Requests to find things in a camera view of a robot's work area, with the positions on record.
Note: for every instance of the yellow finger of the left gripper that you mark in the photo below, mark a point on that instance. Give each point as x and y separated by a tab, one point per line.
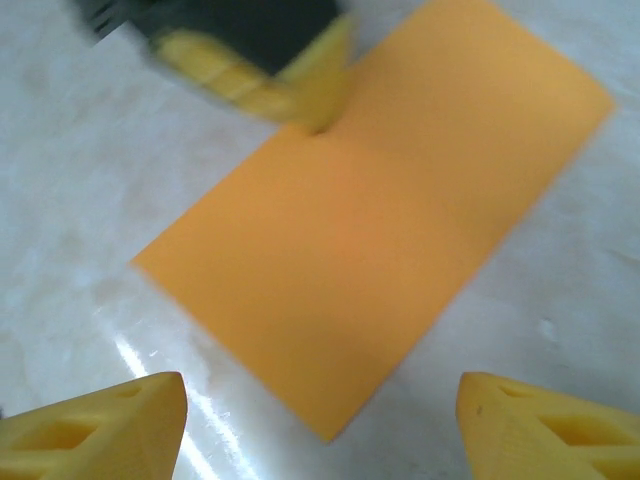
225	75
325	65

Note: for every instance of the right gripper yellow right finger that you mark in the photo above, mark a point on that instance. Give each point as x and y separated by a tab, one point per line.
510	430

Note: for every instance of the orange paper sheet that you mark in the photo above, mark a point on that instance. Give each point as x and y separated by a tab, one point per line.
375	225

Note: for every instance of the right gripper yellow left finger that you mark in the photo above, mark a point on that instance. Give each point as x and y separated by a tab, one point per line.
150	425

